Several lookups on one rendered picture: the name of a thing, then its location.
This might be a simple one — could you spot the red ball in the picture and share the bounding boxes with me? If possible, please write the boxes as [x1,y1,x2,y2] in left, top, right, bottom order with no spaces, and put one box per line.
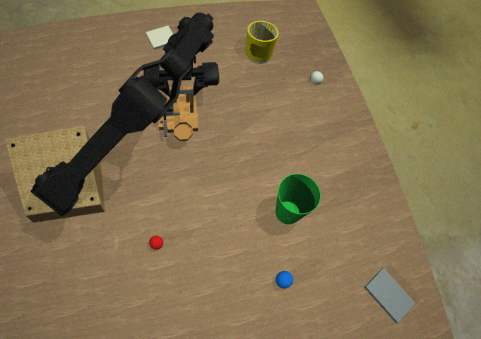
[149,236,163,250]

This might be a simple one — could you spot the white ball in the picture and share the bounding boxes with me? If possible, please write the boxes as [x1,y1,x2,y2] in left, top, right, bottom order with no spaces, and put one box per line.
[310,71,323,85]

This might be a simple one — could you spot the yellow cup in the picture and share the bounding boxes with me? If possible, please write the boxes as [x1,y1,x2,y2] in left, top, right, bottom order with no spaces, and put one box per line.
[245,20,279,64]

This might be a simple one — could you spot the blue ball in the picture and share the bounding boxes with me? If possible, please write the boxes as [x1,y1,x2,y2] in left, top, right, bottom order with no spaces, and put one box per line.
[275,271,293,289]

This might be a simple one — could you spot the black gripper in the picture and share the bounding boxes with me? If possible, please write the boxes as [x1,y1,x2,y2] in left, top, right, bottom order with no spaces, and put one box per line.
[144,60,220,97]

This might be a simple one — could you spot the green cup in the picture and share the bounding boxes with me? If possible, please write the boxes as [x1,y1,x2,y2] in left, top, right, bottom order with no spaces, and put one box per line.
[275,174,321,225]

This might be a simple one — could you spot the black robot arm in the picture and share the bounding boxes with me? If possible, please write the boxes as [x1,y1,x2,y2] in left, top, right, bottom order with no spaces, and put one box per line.
[30,13,214,217]

